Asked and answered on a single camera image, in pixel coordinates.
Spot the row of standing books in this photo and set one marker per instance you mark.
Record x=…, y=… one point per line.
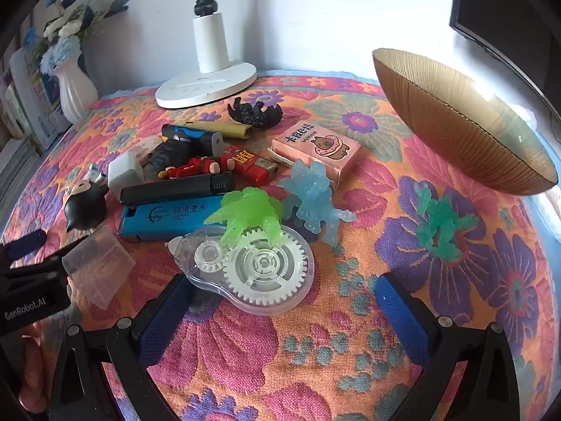
x=30, y=96

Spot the gold lighter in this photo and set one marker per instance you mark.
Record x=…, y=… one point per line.
x=236, y=130

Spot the green translucent toy figure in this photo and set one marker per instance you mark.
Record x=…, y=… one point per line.
x=247, y=215

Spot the light blue translucent toy figure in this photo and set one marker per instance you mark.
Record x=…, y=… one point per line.
x=313, y=201

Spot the white ribbed vase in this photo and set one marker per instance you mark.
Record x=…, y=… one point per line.
x=76, y=92

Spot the person's left hand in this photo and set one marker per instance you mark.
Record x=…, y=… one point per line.
x=33, y=372

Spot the clear correction tape dispenser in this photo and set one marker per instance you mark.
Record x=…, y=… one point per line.
x=258, y=280

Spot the white and pink eraser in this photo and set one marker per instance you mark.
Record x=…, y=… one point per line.
x=147, y=149

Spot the stack of magazines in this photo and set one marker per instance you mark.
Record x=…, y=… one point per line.
x=13, y=153

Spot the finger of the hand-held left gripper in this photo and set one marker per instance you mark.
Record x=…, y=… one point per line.
x=26, y=242
x=48, y=267

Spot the white charger plug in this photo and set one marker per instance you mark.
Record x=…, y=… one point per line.
x=125, y=173

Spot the white lamp base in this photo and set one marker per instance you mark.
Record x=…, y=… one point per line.
x=210, y=30

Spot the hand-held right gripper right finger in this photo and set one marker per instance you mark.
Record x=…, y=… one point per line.
x=401, y=315

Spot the teal translucent toy figure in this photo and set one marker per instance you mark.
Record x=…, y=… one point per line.
x=438, y=228

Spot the floral tablecloth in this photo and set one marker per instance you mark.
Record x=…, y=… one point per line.
x=342, y=359

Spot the black and blue torch lighter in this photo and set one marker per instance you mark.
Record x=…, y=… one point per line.
x=188, y=138

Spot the black dinosaur toy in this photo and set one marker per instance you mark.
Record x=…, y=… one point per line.
x=252, y=114

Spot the pink cartoon card box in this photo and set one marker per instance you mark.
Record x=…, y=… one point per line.
x=320, y=149

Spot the ribbed amber glass bowl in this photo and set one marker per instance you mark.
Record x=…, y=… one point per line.
x=460, y=123

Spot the red lighter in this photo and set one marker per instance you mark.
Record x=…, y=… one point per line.
x=247, y=162

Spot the black round figurine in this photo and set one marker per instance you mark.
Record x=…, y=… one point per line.
x=83, y=206

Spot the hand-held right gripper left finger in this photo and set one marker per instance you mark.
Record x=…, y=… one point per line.
x=164, y=315

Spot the clear plastic box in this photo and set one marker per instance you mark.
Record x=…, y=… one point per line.
x=98, y=267

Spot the red toy figure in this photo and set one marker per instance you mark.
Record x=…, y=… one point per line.
x=188, y=167

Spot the black monitor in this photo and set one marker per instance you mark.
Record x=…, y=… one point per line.
x=504, y=0

